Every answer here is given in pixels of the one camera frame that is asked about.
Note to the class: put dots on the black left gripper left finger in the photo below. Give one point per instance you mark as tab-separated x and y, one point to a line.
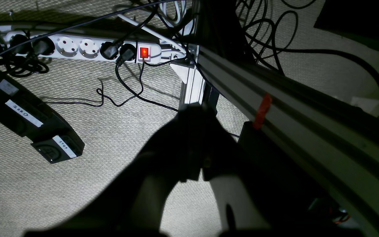
133	203

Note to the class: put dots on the black labelled foot pedal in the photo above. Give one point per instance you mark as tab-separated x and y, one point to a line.
25	114

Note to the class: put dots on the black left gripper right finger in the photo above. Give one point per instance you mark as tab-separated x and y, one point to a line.
260	191

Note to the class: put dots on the white power strip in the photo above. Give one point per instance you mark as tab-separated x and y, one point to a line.
75	47

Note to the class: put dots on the aluminium frame rail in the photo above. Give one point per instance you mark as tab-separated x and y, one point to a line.
332	141

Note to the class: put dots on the red clamp on rail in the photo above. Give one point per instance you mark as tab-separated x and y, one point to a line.
262	112

